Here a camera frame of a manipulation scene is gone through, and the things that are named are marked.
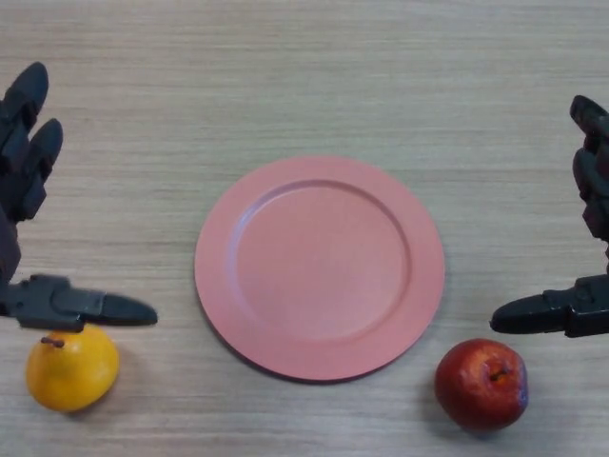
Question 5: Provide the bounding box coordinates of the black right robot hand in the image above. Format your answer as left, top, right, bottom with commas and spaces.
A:
488, 94, 609, 339

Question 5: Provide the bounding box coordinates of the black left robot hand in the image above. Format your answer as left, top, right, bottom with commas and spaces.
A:
0, 62, 159, 333

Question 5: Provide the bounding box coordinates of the yellow pear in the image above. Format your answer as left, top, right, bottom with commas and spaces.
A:
25, 323, 121, 413

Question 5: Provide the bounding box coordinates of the pink round plate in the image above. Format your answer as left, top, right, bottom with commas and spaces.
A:
193, 155, 447, 385

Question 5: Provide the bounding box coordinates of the red apple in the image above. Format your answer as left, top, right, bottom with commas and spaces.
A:
433, 338, 529, 432

